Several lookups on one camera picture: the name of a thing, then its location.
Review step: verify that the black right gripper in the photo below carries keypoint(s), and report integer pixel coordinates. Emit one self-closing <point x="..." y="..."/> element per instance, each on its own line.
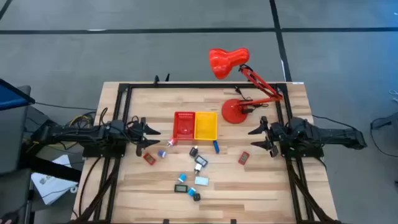
<point x="276" y="135"/>

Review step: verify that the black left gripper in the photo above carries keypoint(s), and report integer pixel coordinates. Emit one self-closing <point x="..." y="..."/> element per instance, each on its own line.
<point x="136" y="137"/>

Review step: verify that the small silver-blue piece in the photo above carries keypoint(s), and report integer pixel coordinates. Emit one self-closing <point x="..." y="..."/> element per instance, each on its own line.
<point x="162" y="153"/>

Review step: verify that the red digital thermometer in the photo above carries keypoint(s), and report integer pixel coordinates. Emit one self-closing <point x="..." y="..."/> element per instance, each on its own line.
<point x="149" y="159"/>
<point x="244" y="158"/>

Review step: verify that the red power adapter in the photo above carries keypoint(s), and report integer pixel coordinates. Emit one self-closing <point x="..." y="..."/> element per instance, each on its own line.
<point x="172" y="142"/>

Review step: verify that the black power adapter white face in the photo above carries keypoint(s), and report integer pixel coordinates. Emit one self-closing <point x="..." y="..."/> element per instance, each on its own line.
<point x="193" y="152"/>

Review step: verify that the blue digital thermometer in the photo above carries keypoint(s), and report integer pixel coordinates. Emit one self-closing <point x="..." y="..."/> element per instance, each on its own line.
<point x="216" y="147"/>

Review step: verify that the blue white power adapter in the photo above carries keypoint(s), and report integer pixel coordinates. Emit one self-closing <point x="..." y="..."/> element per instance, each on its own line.
<point x="191" y="191"/>
<point x="182" y="177"/>

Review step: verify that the black digital thermometer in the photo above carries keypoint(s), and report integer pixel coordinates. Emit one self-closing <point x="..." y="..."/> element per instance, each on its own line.
<point x="181" y="188"/>
<point x="201" y="160"/>

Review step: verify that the white digital thermometer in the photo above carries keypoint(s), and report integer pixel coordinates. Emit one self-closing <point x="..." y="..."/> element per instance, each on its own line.
<point x="201" y="181"/>

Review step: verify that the all-black power adapter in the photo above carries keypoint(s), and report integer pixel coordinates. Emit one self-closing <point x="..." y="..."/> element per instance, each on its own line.
<point x="196" y="197"/>

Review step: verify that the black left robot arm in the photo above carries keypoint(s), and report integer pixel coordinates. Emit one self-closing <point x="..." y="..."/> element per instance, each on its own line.
<point x="93" y="134"/>

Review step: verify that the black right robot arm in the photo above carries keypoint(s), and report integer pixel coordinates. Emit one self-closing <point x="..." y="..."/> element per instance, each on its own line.
<point x="326" y="133"/>

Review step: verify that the grey office chair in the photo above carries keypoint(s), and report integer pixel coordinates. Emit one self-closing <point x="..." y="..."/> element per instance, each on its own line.
<point x="11" y="140"/>

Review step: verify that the red plastic basket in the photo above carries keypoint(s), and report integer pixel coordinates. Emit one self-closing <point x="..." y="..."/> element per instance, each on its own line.
<point x="178" y="124"/>

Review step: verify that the red desk lamp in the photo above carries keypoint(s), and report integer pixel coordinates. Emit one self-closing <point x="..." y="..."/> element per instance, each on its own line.
<point x="231" y="112"/>

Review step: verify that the yellow plastic basket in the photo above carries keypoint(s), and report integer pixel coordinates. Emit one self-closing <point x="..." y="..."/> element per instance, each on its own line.
<point x="205" y="126"/>

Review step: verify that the black table clamp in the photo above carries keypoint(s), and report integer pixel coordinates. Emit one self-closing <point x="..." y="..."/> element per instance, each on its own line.
<point x="233" y="221"/>
<point x="157" y="80"/>
<point x="165" y="221"/>
<point x="167" y="77"/>

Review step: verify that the white sticker label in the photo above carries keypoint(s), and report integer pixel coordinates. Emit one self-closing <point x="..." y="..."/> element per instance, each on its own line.
<point x="298" y="83"/>

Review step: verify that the black support beam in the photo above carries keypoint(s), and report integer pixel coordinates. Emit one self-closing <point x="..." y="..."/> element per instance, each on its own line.
<point x="53" y="169"/>

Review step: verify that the white paper sheet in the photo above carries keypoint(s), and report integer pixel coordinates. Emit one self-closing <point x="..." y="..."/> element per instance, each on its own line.
<point x="53" y="186"/>

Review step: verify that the computer monitor blue screen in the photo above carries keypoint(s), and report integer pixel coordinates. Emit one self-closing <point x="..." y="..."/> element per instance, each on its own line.
<point x="12" y="98"/>

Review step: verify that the black aluminium table frame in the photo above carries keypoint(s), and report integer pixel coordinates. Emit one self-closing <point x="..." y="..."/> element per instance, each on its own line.
<point x="202" y="85"/>

